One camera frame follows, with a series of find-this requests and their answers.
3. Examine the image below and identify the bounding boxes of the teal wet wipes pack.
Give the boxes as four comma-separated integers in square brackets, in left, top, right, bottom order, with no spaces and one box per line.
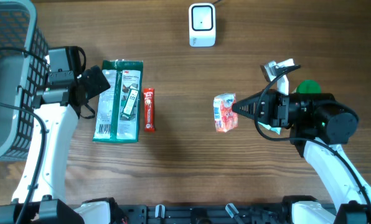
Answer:
[260,123,281,134]

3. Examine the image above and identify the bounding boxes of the red white tissue pack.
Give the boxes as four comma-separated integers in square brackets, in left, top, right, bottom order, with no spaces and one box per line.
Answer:
[213,93,238,133]

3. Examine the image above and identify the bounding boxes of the green white balm box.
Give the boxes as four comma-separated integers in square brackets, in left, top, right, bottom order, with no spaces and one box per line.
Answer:
[121,87,139,119]

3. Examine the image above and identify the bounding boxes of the green white gloves package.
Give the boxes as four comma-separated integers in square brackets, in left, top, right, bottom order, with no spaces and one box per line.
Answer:
[93,60,144,143]

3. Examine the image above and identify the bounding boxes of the red coffee stick sachet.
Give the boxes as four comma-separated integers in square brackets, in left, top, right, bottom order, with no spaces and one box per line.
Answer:
[143,88,155,132]

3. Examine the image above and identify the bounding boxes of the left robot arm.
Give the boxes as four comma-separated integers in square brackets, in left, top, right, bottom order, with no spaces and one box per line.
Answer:
[0,46,123,223]

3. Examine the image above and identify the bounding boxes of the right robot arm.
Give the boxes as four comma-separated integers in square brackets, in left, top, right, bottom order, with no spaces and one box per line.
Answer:
[232,90,371,223]

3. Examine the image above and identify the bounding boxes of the white barcode scanner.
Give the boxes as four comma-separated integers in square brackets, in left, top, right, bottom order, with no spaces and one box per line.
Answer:
[189,2,217,47]

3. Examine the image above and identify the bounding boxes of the grey plastic mesh basket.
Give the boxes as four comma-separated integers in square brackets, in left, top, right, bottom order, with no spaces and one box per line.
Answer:
[0,0,49,161]

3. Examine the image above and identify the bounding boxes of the black right camera cable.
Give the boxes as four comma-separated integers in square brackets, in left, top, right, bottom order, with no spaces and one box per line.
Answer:
[253,64,371,224]

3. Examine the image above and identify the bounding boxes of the black camera cable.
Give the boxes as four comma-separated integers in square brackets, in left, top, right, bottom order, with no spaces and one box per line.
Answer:
[253,64,371,224]
[0,46,49,224]

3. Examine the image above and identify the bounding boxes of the black left camera cable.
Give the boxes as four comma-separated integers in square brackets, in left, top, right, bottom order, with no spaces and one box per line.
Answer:
[0,46,49,224]

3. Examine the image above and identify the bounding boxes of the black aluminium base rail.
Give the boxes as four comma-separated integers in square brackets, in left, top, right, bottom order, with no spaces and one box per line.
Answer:
[119,203,287,224]

